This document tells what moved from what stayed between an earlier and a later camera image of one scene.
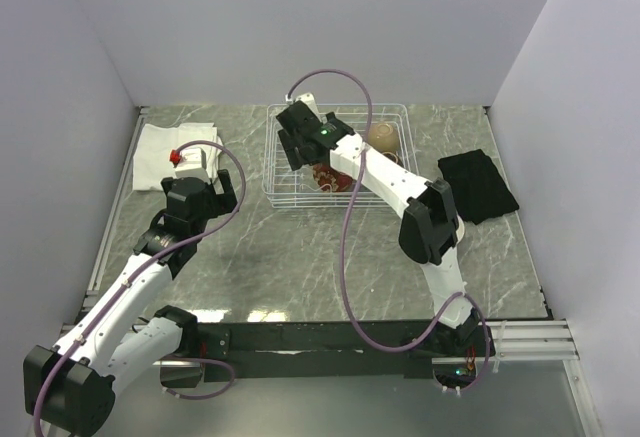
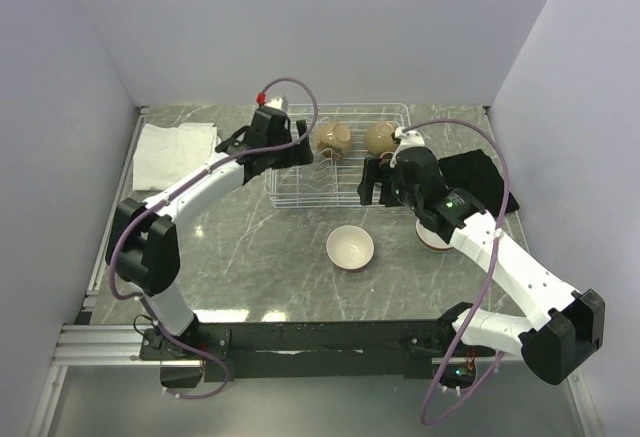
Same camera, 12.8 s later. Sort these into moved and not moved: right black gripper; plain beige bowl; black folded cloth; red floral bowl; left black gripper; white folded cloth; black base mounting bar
Moved: red floral bowl; left black gripper; right black gripper
Not moved: white folded cloth; black base mounting bar; black folded cloth; plain beige bowl
